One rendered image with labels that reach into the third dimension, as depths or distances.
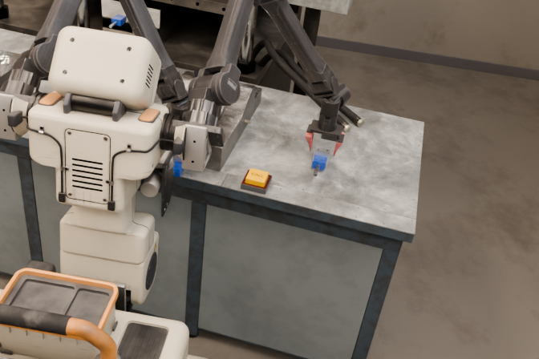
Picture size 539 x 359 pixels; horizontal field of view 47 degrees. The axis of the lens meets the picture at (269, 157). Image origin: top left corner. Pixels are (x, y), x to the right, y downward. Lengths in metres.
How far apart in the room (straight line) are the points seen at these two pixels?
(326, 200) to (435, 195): 1.66
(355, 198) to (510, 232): 1.61
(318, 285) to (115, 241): 0.81
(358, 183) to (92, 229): 0.87
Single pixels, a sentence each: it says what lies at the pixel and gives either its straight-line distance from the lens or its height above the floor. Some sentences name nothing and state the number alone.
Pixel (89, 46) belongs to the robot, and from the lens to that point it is 1.38.
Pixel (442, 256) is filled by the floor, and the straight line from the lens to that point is 3.11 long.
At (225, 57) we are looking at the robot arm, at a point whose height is 1.31.
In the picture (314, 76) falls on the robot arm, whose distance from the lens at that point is 1.88.
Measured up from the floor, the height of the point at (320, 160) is 0.84.
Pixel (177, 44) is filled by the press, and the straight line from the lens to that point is 2.82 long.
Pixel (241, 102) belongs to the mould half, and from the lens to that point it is 2.12.
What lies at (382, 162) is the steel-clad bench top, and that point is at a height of 0.80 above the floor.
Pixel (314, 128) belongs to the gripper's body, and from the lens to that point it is 1.97.
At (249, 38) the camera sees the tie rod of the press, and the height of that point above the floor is 0.94.
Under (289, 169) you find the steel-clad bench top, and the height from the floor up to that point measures 0.80.
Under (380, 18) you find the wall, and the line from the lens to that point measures 4.92.
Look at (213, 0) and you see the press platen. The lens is 2.63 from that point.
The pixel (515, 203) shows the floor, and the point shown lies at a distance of 3.66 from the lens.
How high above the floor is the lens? 1.94
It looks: 34 degrees down
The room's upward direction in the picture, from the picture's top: 8 degrees clockwise
